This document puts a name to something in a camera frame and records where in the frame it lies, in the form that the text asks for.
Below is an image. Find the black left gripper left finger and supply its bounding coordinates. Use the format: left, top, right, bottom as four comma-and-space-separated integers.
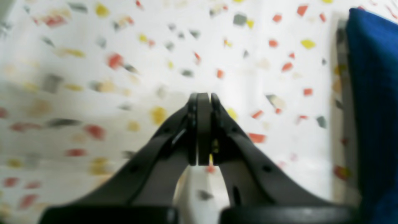
39, 93, 212, 224

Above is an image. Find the dark blue t-shirt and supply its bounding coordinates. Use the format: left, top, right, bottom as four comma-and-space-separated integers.
346, 8, 398, 224

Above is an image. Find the terrazzo patterned tablecloth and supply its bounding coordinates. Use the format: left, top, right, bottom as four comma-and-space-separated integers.
1, 0, 397, 224

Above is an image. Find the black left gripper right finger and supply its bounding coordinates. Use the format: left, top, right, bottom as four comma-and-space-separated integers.
211, 93, 360, 224

